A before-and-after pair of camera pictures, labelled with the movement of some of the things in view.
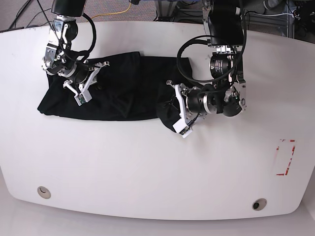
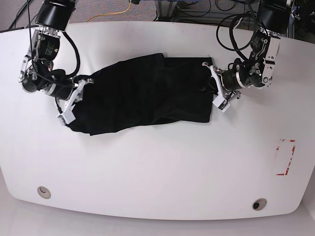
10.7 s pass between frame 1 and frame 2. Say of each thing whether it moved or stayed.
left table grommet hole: stayed
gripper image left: moved
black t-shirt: moved
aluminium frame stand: stayed
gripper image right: moved
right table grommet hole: stayed
